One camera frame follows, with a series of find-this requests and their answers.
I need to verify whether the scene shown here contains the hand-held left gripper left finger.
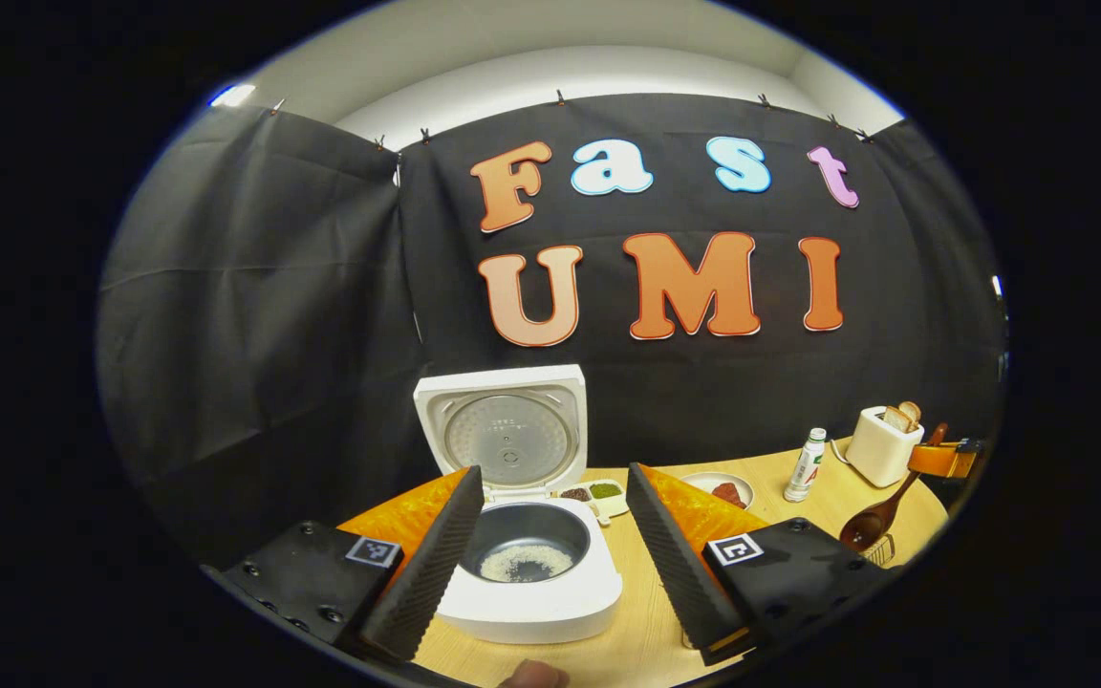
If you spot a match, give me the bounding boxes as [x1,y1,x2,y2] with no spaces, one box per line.
[202,465,485,665]

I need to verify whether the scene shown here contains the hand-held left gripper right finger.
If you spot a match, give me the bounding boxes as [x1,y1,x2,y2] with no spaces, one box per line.
[625,462,900,668]

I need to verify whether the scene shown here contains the dark wooden spoon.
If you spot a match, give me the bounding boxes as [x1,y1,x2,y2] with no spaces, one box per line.
[839,423,949,553]

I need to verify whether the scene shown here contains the white rice grains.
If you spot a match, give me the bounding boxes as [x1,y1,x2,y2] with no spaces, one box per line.
[480,543,575,584]

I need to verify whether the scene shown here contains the white rice cooker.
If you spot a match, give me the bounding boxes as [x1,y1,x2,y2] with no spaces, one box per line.
[414,364,624,645]

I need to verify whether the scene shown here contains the cream toaster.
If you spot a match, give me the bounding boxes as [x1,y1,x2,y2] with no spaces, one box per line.
[845,406,926,488]

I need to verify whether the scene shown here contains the white round plate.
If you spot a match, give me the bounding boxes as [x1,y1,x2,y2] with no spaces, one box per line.
[680,471,755,510]

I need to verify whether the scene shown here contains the white divided bean tray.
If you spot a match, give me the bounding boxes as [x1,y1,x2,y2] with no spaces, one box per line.
[555,480,630,527]

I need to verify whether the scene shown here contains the white bottle green label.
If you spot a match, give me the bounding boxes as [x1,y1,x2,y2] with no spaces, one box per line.
[784,427,829,504]

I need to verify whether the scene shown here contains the black backdrop cloth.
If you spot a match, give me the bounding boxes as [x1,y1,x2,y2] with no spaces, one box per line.
[398,93,1008,498]

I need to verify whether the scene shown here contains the plain black side cloth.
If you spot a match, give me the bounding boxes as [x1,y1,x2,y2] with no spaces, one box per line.
[97,103,437,570]

